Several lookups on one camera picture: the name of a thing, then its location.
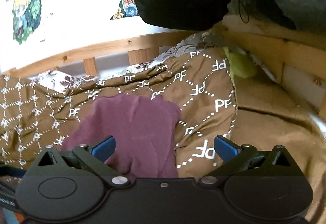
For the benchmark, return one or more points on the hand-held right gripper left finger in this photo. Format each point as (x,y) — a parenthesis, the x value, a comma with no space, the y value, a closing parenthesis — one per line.
(103,149)

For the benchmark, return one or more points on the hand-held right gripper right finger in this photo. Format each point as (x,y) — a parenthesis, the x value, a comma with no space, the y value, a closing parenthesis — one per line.
(225,149)

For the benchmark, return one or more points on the maroon garment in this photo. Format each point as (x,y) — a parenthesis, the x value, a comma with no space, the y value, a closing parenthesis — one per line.
(142,124)

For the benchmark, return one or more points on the plain brown bed sheet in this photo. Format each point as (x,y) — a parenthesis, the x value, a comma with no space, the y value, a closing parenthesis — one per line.
(275,124)

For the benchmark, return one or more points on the brown printed blanket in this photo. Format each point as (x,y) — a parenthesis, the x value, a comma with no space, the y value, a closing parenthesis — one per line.
(198,79)

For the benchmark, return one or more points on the green cloth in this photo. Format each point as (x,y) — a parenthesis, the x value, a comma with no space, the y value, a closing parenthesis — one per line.
(240,66)

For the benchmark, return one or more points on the wooden bed frame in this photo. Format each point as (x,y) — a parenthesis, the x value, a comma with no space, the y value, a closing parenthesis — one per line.
(142,40)

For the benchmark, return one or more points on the green figure wall poster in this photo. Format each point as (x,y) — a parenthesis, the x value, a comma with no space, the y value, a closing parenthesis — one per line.
(25,17)

